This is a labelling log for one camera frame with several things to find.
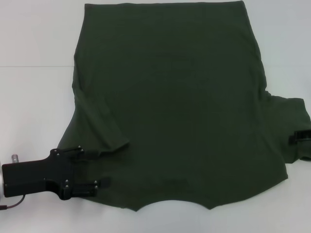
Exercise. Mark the dark green t-shirt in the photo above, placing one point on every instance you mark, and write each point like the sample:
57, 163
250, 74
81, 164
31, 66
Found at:
182, 97

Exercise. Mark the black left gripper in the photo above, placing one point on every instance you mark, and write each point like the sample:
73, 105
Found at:
36, 174

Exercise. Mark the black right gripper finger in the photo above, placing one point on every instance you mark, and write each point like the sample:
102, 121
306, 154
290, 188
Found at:
300, 136

